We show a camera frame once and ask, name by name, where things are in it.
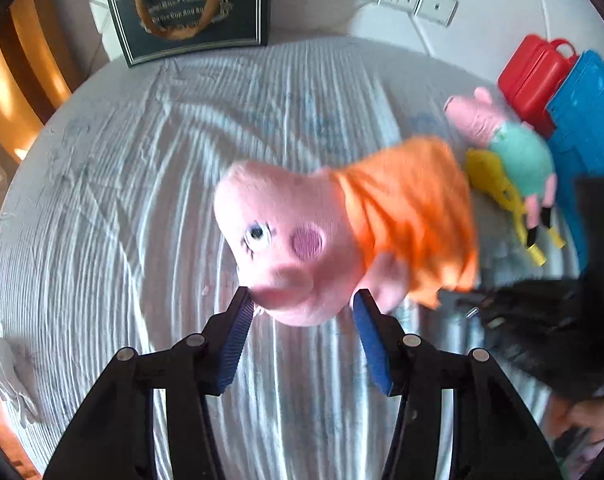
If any white wall round-hole socket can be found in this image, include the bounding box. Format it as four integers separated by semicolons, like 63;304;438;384
414;0;458;28

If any pig plush orange dress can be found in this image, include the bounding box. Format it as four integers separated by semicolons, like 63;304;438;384
214;137;480;328

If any blue plastic crate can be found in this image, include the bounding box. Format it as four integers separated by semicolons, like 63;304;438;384
546;50;604;181

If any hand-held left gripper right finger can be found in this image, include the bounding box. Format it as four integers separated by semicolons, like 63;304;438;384
352;290;565;480

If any pig plush teal shirt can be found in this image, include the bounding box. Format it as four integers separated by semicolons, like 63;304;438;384
443;86;567;251

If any yellow plastic toy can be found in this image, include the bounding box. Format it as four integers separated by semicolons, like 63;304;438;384
466;149;547;266

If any black gift box gold handle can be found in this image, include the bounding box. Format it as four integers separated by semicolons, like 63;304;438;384
107;0;273;68

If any wooden door frame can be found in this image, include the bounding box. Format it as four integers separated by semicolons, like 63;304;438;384
0;0;83;161

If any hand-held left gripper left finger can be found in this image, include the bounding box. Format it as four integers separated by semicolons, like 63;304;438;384
42;286;255;480

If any red plastic carry case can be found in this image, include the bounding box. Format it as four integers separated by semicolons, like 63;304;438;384
498;34;580;138

